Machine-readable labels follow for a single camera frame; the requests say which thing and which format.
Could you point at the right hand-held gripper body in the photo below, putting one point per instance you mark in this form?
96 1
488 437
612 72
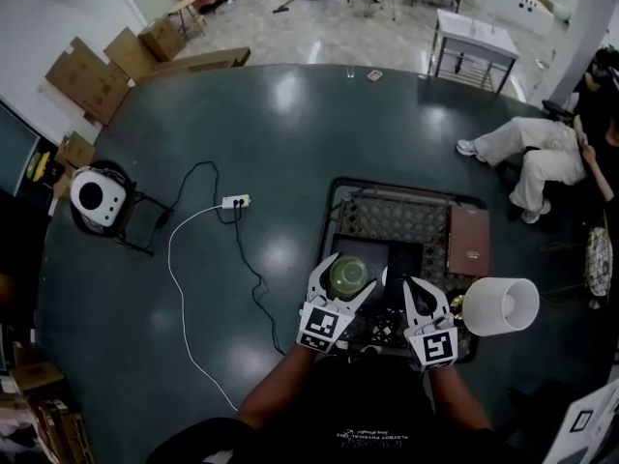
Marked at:
437 348

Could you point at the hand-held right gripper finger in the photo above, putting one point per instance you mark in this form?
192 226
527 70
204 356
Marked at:
409 310
441 302

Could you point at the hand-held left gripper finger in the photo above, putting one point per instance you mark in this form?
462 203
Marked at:
319 281
355 303

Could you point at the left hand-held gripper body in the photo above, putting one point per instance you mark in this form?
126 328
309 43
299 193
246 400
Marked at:
319 327

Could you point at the glass of green liquid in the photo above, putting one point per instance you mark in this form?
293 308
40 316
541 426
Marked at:
348 276

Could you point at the dark square tray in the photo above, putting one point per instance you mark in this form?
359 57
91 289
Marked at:
362 249

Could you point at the person's left forearm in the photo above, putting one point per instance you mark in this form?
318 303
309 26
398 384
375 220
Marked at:
275 389

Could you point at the person's right forearm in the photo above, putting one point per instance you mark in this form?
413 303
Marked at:
457 399

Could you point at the white shade brass lamp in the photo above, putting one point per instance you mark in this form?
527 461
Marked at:
498 307

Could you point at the brown book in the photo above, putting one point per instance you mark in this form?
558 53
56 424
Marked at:
469 240

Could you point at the black metal mesh table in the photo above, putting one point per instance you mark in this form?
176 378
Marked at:
396 215

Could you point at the person's black shirt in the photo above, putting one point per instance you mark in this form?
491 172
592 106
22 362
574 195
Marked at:
358 414

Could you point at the white power strip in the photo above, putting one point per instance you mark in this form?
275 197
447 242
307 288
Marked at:
236 201

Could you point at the round patterned gold side table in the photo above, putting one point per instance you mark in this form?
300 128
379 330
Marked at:
599 259

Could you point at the white box with printed tag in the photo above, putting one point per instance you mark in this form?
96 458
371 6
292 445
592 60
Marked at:
590 428

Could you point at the black metal chair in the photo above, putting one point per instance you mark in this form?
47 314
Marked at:
145 201

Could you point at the round dark green rug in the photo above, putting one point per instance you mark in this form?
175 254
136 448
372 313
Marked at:
121 283

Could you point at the clear drinking glass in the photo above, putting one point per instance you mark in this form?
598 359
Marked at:
351 71

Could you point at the white rounded speaker device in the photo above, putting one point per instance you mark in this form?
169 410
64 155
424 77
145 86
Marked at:
97 196

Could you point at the long cardboard plank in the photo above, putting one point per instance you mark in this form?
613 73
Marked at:
208 61

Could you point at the white metal-legged table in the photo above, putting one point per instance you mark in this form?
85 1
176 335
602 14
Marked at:
476 32

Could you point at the small open cardboard boxes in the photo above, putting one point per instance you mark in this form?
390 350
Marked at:
75 153

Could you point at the small brown cardboard box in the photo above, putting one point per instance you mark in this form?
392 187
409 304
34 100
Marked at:
36 375

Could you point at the closed brown cardboard box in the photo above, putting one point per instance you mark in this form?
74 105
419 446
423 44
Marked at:
162 39

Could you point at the folded flat cardboard sheet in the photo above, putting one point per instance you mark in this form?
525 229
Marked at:
130 53

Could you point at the yellow round object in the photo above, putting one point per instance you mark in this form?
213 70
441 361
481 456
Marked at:
38 165

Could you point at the large flat cardboard sheet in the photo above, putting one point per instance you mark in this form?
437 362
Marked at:
87 82

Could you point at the small wooden stool table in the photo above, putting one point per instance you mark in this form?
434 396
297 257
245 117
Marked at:
186 5

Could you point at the white low cabinet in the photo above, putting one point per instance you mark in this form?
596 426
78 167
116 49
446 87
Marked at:
512 3

